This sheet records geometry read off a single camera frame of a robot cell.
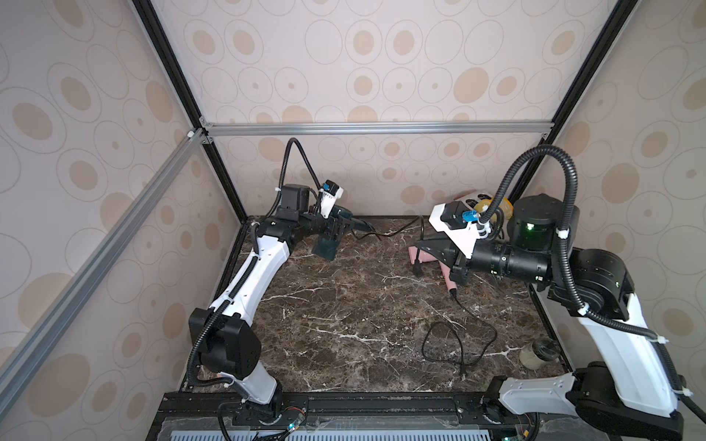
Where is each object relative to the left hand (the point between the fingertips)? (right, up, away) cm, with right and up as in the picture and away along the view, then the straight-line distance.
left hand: (351, 215), depth 77 cm
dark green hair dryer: (-7, -8, 0) cm, 11 cm away
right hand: (+13, -8, -28) cm, 32 cm away
